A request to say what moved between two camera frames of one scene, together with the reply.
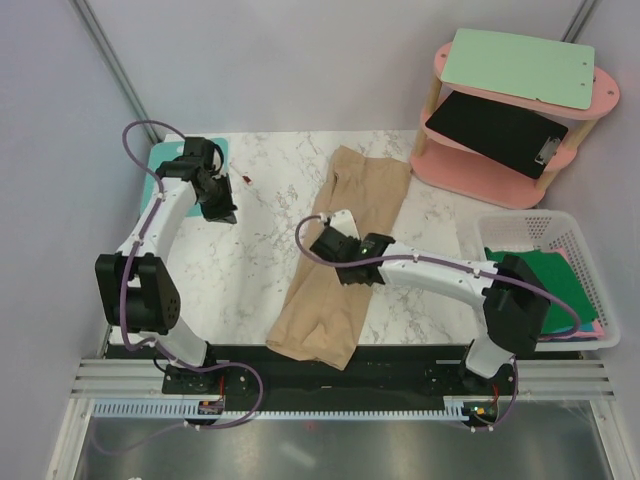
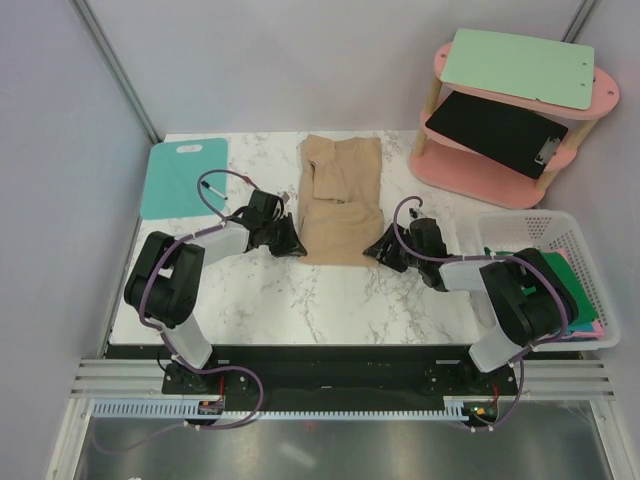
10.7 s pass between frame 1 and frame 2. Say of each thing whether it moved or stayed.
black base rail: stayed
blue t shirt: stayed
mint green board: stayed
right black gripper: moved
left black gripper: moved
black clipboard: stayed
